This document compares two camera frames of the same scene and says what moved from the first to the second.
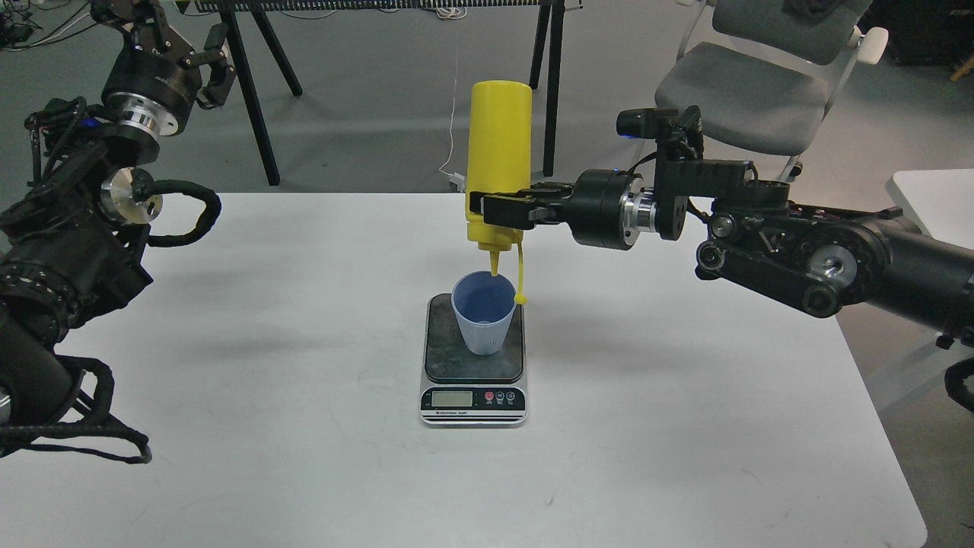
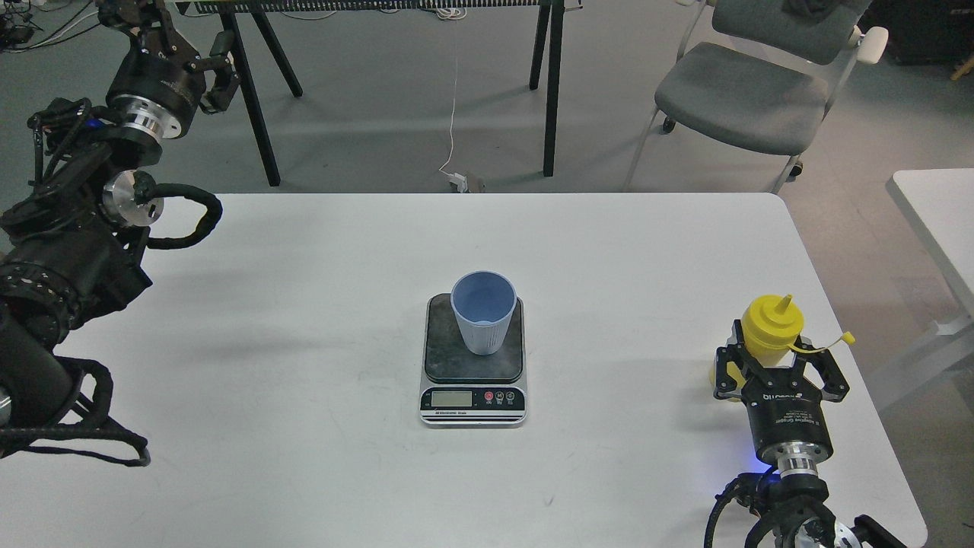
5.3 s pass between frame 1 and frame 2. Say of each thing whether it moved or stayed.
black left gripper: stayed
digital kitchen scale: stayed
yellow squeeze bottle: moved
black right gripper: moved
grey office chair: stayed
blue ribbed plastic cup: stayed
